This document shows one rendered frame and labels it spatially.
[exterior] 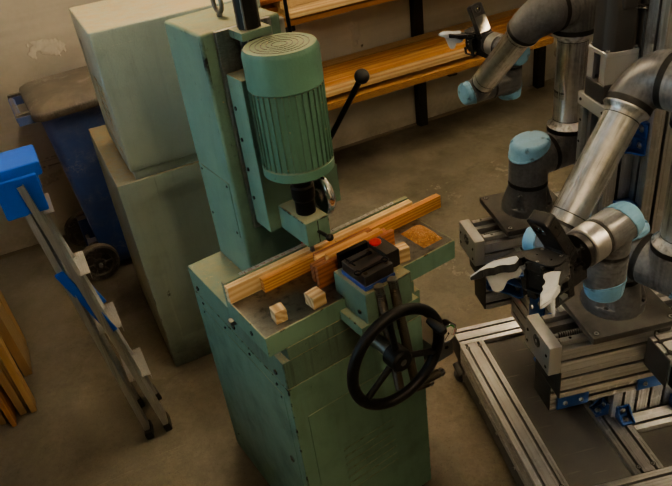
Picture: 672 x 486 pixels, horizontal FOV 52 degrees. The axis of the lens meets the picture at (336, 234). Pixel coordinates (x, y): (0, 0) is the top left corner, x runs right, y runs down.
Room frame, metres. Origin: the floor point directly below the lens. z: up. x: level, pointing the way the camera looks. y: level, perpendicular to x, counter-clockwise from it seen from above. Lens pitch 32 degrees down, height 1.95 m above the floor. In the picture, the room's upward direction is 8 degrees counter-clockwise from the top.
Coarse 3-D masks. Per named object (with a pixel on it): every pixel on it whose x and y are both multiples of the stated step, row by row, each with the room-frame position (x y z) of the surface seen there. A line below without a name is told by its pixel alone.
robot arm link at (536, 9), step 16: (528, 0) 1.82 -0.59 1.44; (544, 0) 1.78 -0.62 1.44; (560, 0) 1.77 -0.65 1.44; (512, 16) 1.85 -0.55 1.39; (528, 16) 1.78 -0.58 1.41; (544, 16) 1.76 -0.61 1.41; (560, 16) 1.75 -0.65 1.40; (512, 32) 1.81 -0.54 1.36; (528, 32) 1.78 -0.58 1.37; (544, 32) 1.77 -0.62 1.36; (496, 48) 1.90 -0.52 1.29; (512, 48) 1.84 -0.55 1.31; (496, 64) 1.90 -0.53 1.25; (512, 64) 1.89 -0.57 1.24; (480, 80) 1.97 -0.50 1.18; (496, 80) 1.94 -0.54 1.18; (464, 96) 2.01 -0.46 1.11; (480, 96) 2.00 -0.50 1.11
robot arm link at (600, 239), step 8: (584, 224) 1.02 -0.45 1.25; (592, 224) 1.01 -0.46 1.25; (568, 232) 1.02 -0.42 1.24; (584, 232) 0.99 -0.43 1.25; (592, 232) 0.99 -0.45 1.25; (600, 232) 0.99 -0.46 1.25; (592, 240) 0.98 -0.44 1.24; (600, 240) 0.98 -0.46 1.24; (608, 240) 0.98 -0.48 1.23; (600, 248) 0.97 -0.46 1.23; (608, 248) 0.98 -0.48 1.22; (600, 256) 0.97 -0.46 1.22
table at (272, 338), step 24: (408, 240) 1.57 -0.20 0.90; (408, 264) 1.46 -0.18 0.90; (432, 264) 1.50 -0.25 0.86; (288, 288) 1.43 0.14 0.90; (240, 312) 1.35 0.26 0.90; (264, 312) 1.34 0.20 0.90; (288, 312) 1.33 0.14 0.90; (312, 312) 1.32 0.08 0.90; (336, 312) 1.34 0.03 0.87; (264, 336) 1.25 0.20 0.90; (288, 336) 1.27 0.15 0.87
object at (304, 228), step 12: (288, 204) 1.56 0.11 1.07; (288, 216) 1.52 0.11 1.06; (300, 216) 1.49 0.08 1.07; (312, 216) 1.48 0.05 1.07; (324, 216) 1.48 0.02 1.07; (288, 228) 1.53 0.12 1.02; (300, 228) 1.47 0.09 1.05; (312, 228) 1.46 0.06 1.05; (324, 228) 1.47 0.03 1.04; (300, 240) 1.48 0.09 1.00; (312, 240) 1.45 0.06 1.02
